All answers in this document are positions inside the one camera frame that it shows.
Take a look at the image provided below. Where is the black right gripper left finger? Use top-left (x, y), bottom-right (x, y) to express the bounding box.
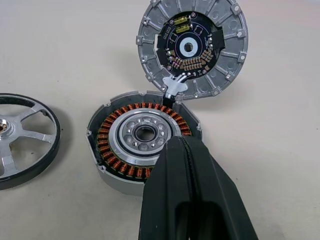
top-left (136, 135), bottom-right (200, 240)

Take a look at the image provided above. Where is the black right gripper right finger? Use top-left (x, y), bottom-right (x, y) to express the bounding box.
top-left (180, 136), bottom-right (260, 240)

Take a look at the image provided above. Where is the round grey motor lid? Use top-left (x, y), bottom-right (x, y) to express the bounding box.
top-left (135, 0), bottom-right (251, 102)

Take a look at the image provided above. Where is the spoked silver rotor black rim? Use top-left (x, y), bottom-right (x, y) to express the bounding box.
top-left (0, 92), bottom-right (62, 191)

